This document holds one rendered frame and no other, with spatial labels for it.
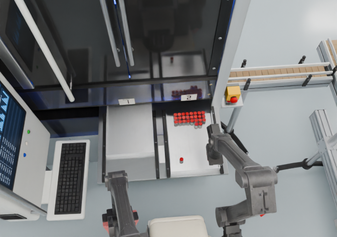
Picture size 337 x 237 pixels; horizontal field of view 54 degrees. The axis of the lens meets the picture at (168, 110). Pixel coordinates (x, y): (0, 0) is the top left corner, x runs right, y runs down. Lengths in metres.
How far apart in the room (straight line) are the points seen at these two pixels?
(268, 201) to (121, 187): 0.51
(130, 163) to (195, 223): 0.67
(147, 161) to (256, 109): 1.47
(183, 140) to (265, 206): 0.91
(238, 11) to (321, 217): 1.93
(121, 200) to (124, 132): 0.79
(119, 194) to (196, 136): 0.80
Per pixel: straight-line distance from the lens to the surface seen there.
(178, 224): 1.27
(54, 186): 1.96
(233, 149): 1.20
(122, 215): 1.09
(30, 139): 1.80
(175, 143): 1.85
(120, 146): 1.86
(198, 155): 1.83
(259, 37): 3.50
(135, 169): 1.81
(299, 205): 2.83
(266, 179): 1.03
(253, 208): 1.03
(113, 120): 1.93
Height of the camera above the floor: 2.60
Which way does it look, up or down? 62 degrees down
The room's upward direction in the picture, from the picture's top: 1 degrees counter-clockwise
